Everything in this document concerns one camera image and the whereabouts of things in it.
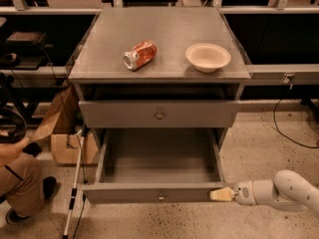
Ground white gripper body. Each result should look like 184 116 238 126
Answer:
233 181 256 206

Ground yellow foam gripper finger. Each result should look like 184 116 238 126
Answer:
209 187 236 202

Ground grey drawer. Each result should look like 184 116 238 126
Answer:
83 128 227 204
79 101 240 128

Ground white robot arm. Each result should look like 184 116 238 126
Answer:
209 170 319 215

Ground grey top drawer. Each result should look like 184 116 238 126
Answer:
79 101 240 128

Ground grey drawer cabinet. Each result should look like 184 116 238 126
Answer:
69 7 249 139

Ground person hand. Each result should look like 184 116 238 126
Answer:
0 137 29 167

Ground white paper bowl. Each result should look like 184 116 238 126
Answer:
185 43 231 73

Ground white metal pole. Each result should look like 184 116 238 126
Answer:
62 129 85 239

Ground orange soda can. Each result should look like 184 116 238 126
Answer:
123 40 158 71

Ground cardboard box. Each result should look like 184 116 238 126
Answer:
51 132 98 164

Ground person leg khaki trousers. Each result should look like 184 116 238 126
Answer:
0 153 45 217

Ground black shoe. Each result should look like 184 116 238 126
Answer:
6 209 29 225

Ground black controller device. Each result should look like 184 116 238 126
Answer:
0 108 27 143

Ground black equipment on shelf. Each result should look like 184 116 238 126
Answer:
0 31 52 71

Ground black floor cable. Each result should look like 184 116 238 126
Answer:
272 98 319 149

